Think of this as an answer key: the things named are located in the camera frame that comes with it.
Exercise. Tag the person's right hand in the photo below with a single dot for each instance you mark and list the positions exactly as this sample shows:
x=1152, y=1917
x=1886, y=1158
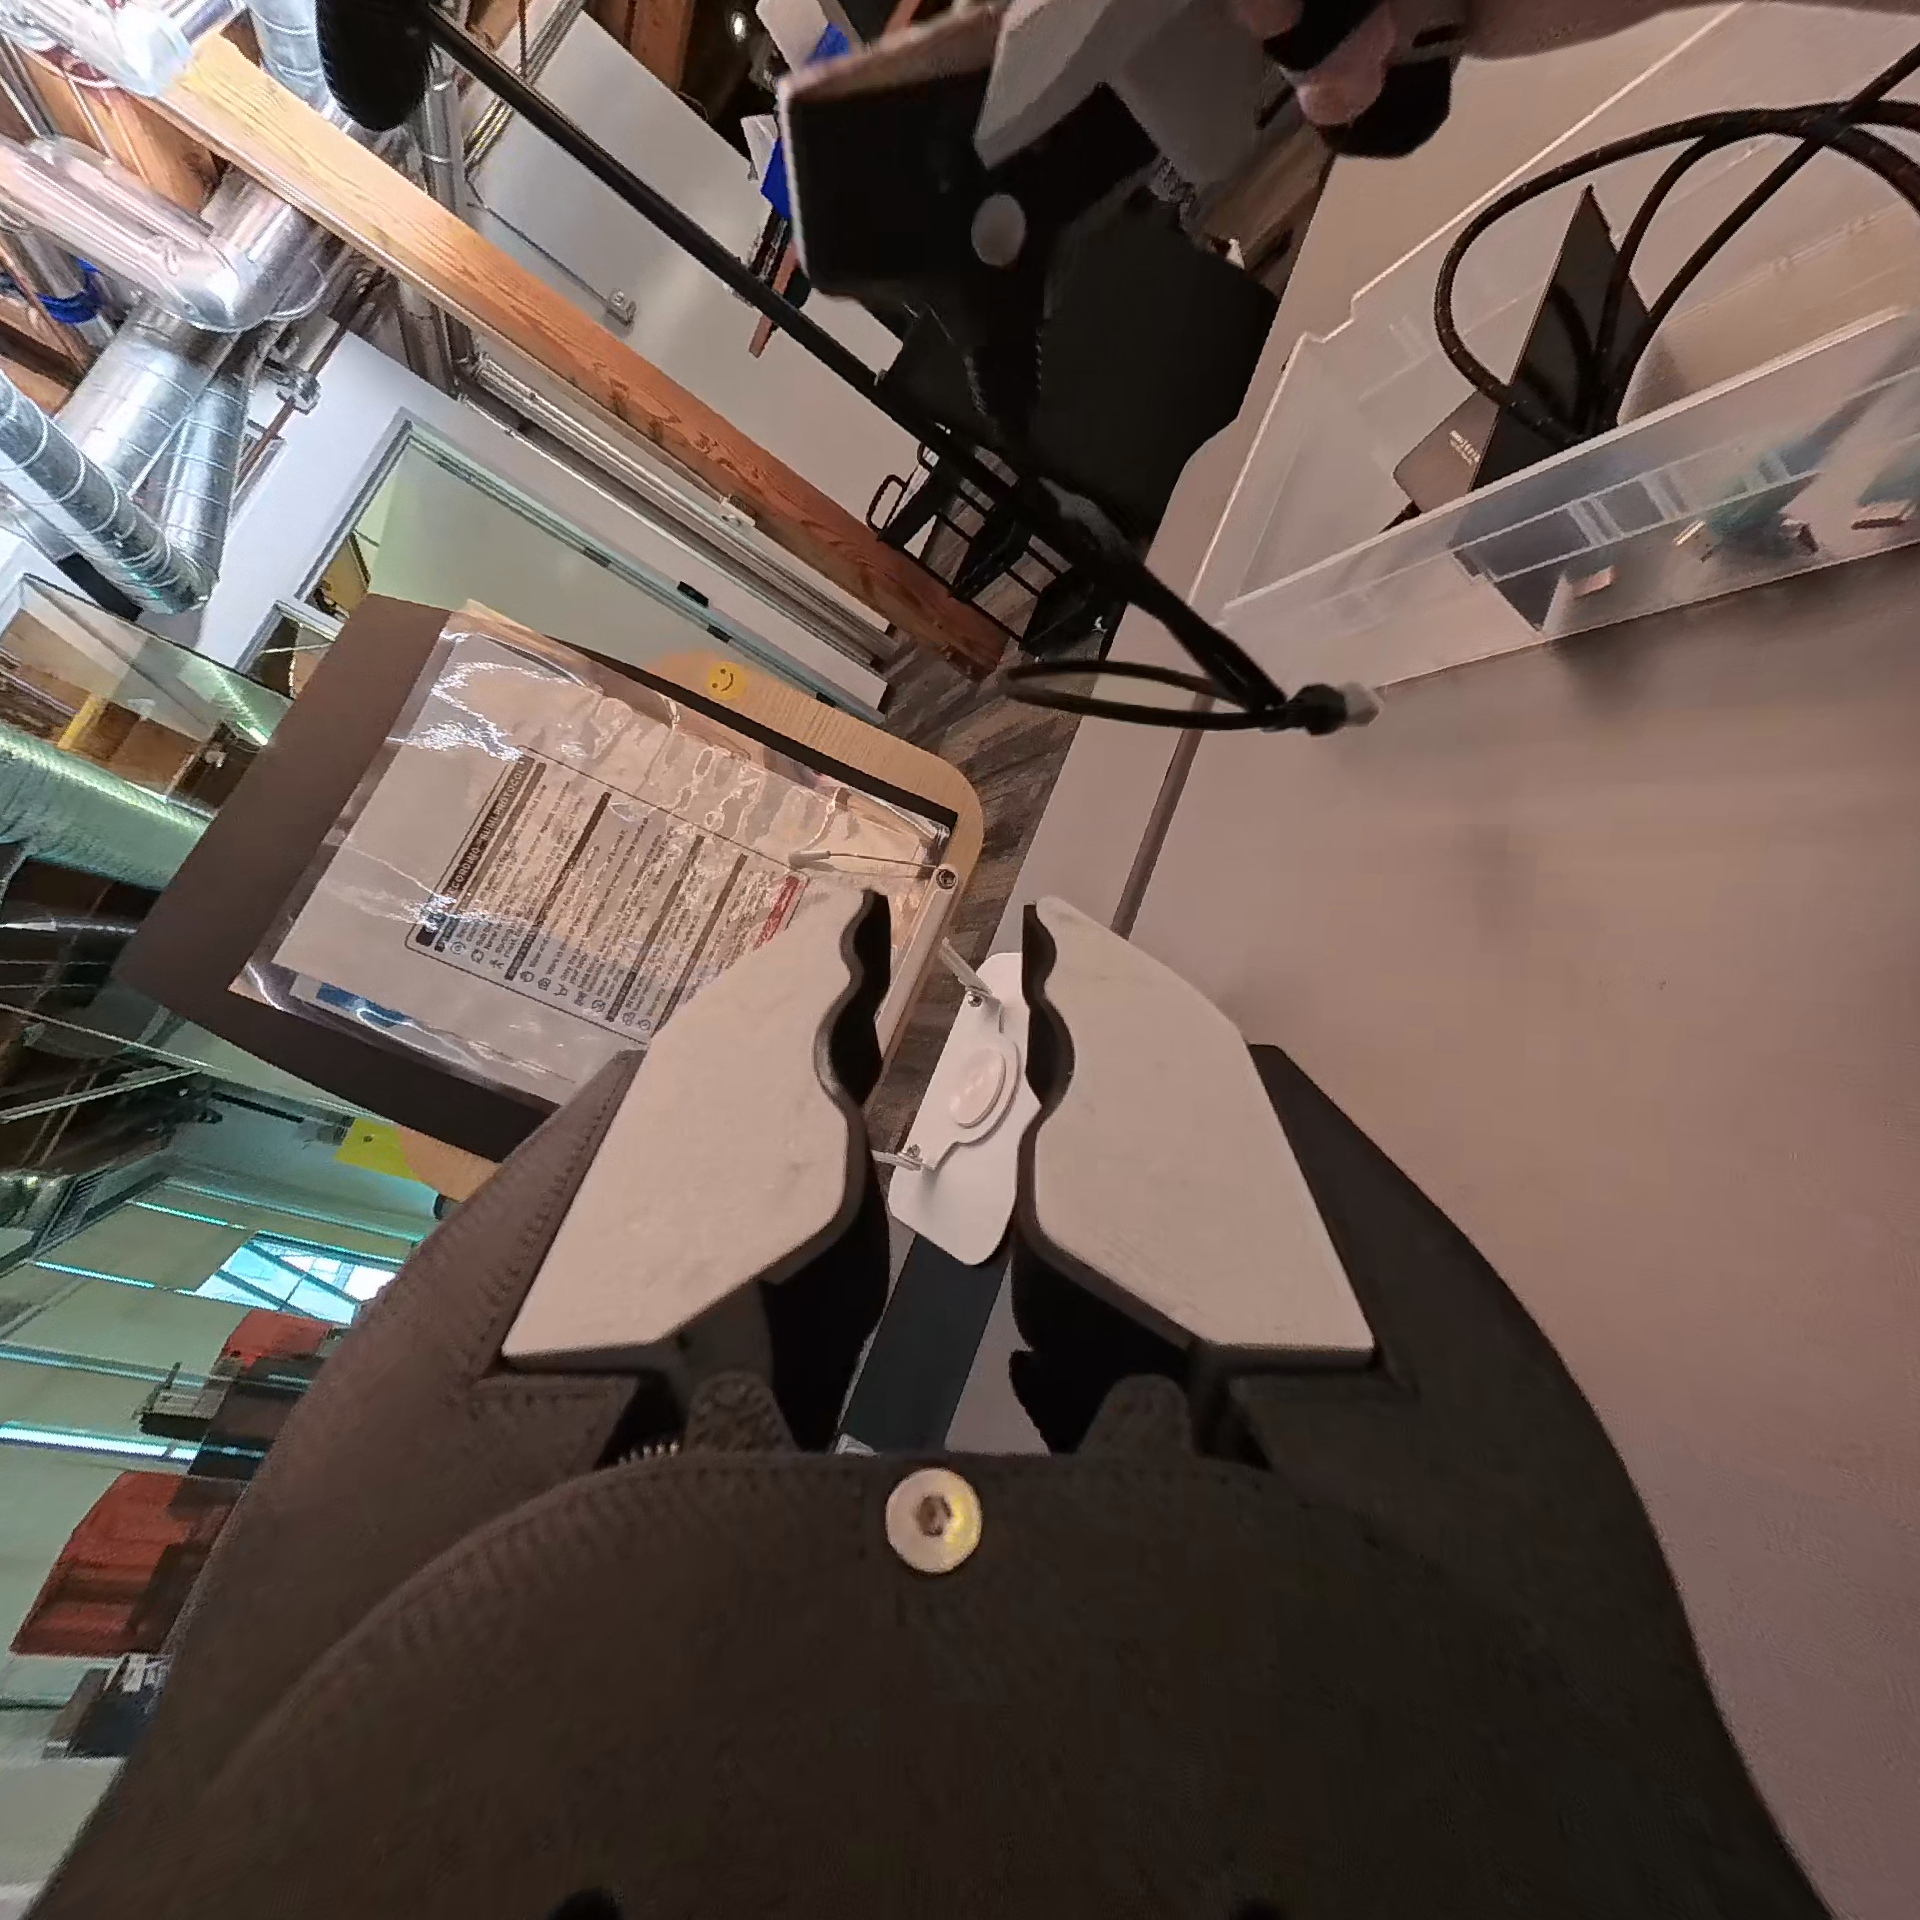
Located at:
x=1343, y=83

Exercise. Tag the clear plastic bin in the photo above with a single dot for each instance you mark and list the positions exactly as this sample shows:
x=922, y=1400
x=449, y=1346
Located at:
x=1501, y=598

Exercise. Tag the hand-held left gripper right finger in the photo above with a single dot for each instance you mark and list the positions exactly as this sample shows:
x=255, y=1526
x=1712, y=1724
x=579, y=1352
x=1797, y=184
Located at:
x=1184, y=1184

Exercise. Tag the yellow sticky note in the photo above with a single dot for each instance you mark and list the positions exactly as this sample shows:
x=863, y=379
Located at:
x=375, y=1154

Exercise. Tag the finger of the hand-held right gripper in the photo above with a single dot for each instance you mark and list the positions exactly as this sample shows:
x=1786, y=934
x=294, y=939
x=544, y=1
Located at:
x=1066, y=67

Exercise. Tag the yellow smiley sticker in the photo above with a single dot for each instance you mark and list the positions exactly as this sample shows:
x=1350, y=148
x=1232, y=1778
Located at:
x=726, y=678

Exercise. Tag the silver air duct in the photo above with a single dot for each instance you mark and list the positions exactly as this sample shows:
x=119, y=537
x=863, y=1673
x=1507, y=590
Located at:
x=135, y=493

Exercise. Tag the white sign stand base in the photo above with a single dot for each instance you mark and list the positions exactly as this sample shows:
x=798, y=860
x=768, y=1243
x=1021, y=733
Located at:
x=960, y=1201

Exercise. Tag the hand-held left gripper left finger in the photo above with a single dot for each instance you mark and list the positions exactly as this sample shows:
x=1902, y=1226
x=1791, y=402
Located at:
x=705, y=1184

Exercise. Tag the black office chair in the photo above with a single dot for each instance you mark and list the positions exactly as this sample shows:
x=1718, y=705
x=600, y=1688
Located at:
x=1170, y=345

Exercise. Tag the red box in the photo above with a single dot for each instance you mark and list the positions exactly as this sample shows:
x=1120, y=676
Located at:
x=135, y=1546

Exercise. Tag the black framed instruction sign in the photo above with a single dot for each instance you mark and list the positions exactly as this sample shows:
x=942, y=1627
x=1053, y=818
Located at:
x=525, y=840

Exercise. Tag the black stand pole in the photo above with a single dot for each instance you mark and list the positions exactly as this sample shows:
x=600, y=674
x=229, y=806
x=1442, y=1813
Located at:
x=368, y=60

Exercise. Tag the wooden post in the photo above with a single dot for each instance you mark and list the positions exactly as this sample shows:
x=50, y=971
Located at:
x=525, y=339

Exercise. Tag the silver hdmi hub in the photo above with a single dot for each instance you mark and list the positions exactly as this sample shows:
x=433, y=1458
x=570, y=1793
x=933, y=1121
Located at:
x=886, y=180

